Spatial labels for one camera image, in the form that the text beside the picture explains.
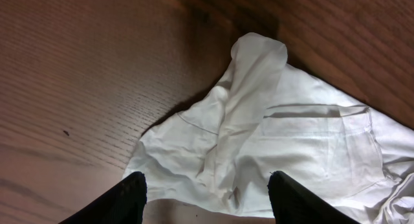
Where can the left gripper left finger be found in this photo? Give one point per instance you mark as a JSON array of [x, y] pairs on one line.
[[123, 204]]

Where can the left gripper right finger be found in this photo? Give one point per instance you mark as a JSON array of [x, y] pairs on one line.
[[292, 203]]

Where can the white t-shirt with black print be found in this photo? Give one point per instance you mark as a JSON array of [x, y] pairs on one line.
[[265, 115]]

